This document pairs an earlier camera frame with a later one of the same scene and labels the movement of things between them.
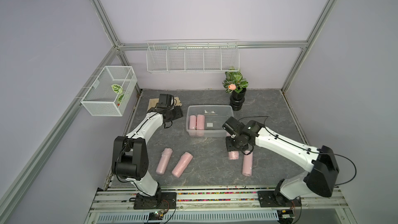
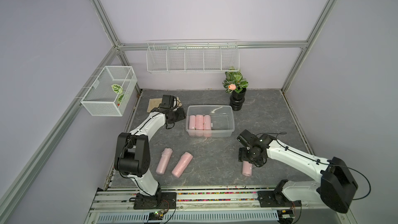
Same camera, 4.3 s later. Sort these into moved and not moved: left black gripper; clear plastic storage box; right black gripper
Moved: right black gripper
Not moved: left black gripper; clear plastic storage box
